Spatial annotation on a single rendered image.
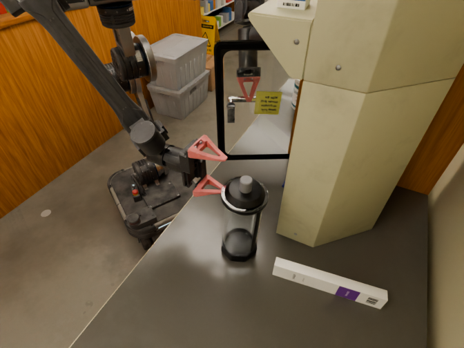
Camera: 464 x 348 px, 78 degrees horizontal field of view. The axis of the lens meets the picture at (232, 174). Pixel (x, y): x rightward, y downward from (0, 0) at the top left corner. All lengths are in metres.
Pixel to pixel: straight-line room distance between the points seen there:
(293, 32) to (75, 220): 2.07
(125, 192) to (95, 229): 0.36
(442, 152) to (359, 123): 0.51
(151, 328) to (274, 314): 0.29
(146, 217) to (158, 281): 1.03
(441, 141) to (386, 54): 0.54
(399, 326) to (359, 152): 0.42
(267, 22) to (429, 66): 0.29
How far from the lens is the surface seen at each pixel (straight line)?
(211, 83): 3.56
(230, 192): 0.63
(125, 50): 1.36
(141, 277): 0.83
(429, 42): 0.59
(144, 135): 0.64
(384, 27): 0.52
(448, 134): 1.03
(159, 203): 1.89
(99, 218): 2.29
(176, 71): 2.83
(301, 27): 0.54
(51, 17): 0.72
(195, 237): 0.86
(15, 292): 2.20
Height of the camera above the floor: 1.64
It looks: 43 degrees down
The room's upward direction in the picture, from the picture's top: straight up
